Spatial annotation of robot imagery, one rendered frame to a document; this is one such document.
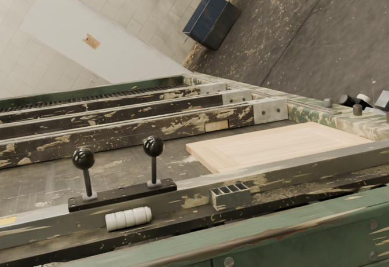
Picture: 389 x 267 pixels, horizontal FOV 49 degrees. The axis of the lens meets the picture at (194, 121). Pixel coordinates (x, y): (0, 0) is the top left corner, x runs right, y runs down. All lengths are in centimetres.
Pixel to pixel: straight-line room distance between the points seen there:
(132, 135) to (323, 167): 62
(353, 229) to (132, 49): 440
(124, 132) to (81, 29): 364
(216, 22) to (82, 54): 168
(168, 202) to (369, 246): 35
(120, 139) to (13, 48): 518
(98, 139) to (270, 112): 57
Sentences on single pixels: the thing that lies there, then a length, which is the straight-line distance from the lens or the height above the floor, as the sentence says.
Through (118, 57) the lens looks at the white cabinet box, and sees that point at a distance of 494.
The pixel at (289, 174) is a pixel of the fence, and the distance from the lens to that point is 90.
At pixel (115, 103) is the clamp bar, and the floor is 131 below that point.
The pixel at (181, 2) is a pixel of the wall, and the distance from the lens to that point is 639.
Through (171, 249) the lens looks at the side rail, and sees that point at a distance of 60.
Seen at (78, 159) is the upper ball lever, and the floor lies 152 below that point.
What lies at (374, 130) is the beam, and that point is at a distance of 114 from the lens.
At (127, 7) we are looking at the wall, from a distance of 629.
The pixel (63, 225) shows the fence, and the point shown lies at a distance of 81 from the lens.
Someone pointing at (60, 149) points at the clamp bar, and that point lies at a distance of 131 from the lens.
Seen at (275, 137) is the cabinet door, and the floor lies 102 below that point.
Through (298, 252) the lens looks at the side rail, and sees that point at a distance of 66.
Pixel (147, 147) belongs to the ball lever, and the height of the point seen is 142.
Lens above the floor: 163
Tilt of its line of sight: 20 degrees down
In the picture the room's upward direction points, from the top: 59 degrees counter-clockwise
